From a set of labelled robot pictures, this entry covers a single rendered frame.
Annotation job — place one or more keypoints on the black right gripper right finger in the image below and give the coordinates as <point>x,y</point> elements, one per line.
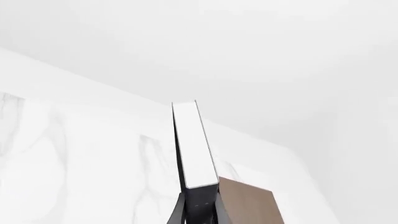
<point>222,211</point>

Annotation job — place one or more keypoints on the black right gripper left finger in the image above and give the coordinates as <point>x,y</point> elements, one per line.
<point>178,211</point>

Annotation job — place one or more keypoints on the brown wooden shelf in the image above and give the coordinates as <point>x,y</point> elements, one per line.
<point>248,203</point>

